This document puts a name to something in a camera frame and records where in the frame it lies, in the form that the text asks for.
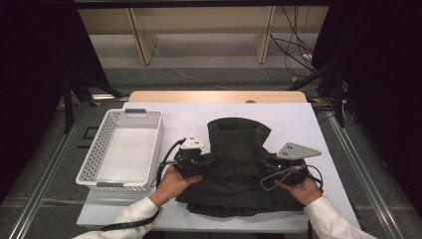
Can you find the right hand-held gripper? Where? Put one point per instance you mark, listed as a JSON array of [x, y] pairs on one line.
[[293, 151]]

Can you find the short aluminium bar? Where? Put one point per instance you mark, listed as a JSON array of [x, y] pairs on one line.
[[106, 97]]

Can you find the white perforated plastic basket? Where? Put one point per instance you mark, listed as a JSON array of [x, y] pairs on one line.
[[126, 156]]

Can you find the white board table cover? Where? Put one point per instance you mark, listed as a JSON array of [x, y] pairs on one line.
[[185, 119]]

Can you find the person's left hand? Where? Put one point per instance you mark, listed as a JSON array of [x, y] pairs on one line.
[[172, 187]]

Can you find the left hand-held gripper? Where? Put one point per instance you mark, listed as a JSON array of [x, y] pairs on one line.
[[190, 162]]

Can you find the white plug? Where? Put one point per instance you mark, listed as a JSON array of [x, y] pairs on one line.
[[307, 56]]

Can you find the long aluminium rail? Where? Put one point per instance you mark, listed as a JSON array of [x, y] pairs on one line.
[[43, 184], [365, 186]]

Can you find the black curtain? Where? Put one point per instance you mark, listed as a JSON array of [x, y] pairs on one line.
[[391, 83], [30, 83]]

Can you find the black metal stand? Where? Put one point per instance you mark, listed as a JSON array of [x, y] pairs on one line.
[[339, 109], [68, 109]]

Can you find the person's right hand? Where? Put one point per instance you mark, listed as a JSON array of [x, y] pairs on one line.
[[305, 192]]

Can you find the black-framed floor hatch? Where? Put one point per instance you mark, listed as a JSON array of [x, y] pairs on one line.
[[90, 132]]

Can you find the dark pleated skirt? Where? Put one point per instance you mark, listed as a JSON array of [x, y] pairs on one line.
[[232, 149]]

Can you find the black overhead bar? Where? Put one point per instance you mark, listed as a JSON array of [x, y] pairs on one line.
[[199, 3]]

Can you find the light wooden shelf unit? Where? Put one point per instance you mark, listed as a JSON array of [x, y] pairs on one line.
[[142, 43]]

